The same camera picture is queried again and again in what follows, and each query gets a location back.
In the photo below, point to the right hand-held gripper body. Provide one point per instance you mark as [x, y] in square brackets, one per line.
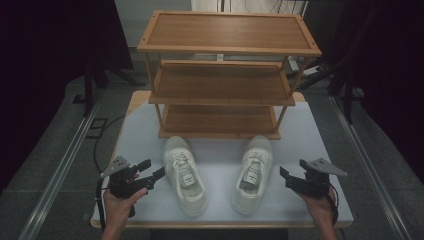
[313, 183]

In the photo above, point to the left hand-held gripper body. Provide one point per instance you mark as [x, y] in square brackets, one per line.
[121, 181]

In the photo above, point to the white sneaker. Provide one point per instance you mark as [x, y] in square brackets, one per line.
[185, 176]
[253, 176]

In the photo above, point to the wooden three-tier shoe rack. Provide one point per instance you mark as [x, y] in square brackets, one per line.
[226, 33]

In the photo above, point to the person's right hand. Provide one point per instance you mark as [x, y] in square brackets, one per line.
[320, 208]

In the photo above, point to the person's left hand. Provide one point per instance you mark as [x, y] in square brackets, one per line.
[118, 208]

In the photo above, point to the black floor socket box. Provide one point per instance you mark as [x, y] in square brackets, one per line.
[96, 127]

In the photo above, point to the black metal stand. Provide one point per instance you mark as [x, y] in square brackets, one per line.
[88, 86]
[348, 100]

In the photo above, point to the white power strip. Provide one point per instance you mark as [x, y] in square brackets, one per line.
[311, 70]

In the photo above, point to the dark curtain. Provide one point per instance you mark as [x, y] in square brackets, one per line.
[50, 50]
[390, 66]

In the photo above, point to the metal floor rail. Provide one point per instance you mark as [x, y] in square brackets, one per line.
[56, 173]
[370, 170]

